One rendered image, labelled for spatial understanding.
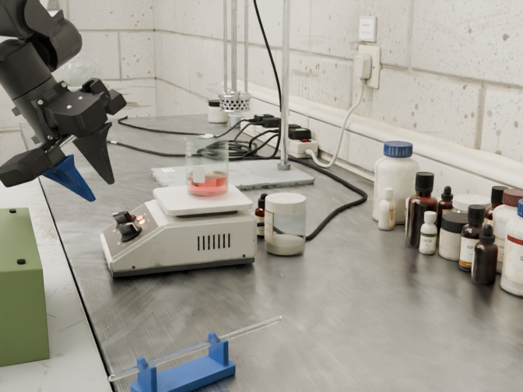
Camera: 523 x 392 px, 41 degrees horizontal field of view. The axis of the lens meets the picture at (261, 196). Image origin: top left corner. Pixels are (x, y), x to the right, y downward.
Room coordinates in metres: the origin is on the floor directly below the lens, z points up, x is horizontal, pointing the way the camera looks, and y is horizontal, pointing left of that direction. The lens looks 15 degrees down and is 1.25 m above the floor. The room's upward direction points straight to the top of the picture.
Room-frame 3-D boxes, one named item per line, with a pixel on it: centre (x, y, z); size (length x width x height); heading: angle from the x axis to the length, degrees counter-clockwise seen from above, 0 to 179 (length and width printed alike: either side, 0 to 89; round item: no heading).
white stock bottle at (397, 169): (1.13, -0.22, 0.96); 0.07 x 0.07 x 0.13
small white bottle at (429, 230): (0.97, -0.24, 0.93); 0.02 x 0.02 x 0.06
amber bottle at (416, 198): (1.01, -0.24, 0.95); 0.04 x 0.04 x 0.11
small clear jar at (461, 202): (1.03, -0.32, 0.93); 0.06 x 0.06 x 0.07
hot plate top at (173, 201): (0.95, 0.08, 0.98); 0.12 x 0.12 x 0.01; 18
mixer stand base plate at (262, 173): (1.41, 0.06, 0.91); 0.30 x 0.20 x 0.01; 111
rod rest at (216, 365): (0.60, 0.07, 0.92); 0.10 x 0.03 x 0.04; 130
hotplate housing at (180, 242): (0.94, 0.11, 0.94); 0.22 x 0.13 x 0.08; 108
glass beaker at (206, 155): (0.96, 0.08, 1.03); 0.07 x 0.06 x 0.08; 23
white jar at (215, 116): (2.14, 0.13, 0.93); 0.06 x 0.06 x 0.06
